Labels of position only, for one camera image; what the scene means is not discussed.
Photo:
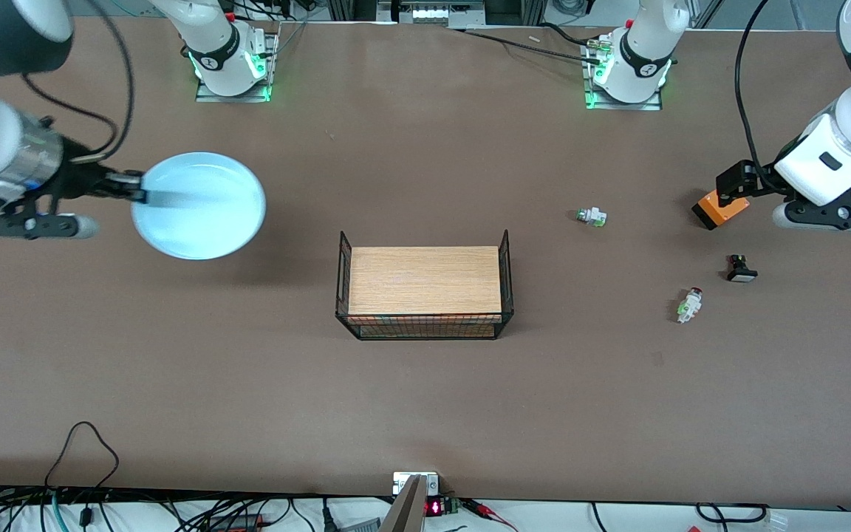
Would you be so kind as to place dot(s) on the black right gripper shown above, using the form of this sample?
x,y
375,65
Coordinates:
x,y
77,180

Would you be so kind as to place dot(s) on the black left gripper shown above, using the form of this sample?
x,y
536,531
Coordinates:
x,y
758,184

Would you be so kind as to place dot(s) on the light blue round plate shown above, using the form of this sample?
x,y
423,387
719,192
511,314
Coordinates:
x,y
204,222

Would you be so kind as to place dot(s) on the red push button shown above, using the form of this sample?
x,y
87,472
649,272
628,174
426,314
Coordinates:
x,y
689,304

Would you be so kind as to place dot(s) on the orange button box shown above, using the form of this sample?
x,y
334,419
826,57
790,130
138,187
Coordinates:
x,y
721,216

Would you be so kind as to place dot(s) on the black push button white cap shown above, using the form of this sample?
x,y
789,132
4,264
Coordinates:
x,y
741,270

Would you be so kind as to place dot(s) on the green push button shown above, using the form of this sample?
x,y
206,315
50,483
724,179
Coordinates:
x,y
592,216

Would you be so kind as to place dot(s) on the black power adapter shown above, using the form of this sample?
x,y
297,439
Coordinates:
x,y
237,522

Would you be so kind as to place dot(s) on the red test lead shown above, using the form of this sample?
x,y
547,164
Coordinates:
x,y
488,511

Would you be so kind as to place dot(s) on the small white grey device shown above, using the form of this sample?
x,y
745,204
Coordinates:
x,y
433,484

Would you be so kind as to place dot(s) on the grey metal bar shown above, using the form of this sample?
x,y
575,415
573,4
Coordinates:
x,y
405,513

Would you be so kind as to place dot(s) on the red LED display board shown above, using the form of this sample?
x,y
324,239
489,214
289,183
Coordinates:
x,y
434,507

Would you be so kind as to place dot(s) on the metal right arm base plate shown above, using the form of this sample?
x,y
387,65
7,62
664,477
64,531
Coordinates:
x,y
207,94

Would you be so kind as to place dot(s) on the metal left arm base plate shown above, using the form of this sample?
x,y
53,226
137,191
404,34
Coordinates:
x,y
647,106

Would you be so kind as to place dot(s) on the aluminium frame structure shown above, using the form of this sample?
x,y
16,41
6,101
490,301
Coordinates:
x,y
440,11

